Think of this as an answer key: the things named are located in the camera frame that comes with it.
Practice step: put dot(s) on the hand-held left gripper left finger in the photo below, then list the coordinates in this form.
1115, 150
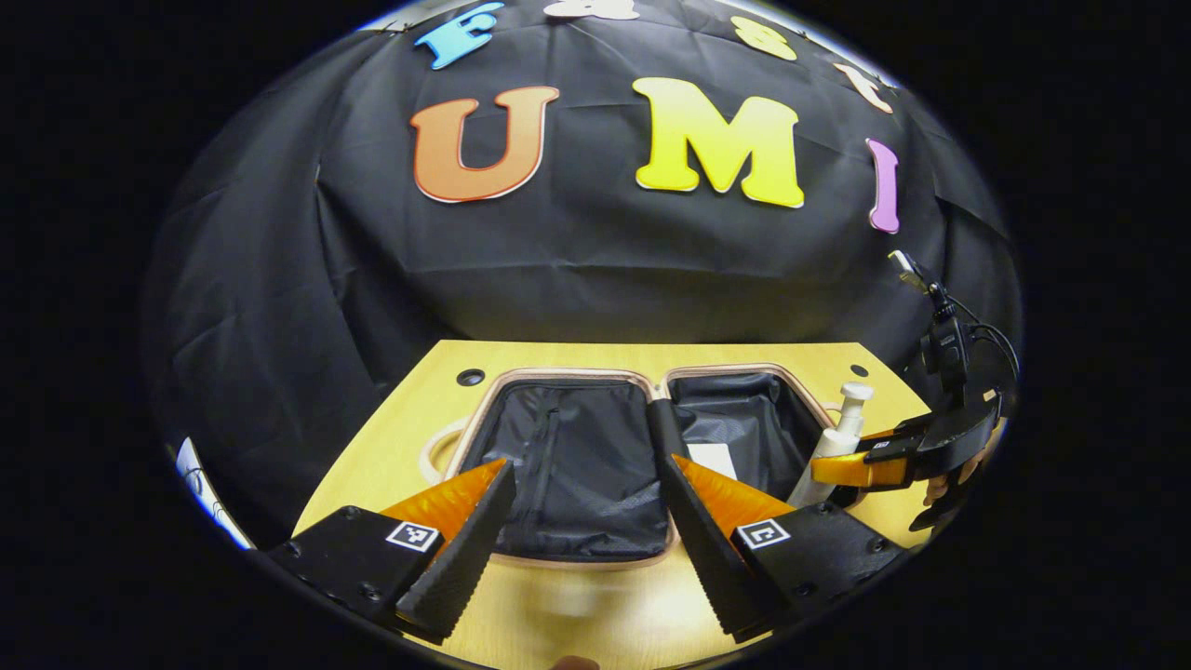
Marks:
465, 558

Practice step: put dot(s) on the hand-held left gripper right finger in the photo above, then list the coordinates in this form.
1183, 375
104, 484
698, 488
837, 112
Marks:
707, 558

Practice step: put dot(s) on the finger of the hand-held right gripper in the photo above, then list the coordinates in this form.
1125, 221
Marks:
856, 472

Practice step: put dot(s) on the white pump bottle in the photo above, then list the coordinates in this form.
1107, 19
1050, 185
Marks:
833, 442

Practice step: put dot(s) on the white cream tube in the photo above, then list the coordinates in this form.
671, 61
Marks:
715, 458

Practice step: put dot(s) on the pink suitcase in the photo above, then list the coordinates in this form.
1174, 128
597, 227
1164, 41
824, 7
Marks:
577, 465

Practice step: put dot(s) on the black backdrop cloth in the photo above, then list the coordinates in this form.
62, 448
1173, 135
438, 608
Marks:
558, 279

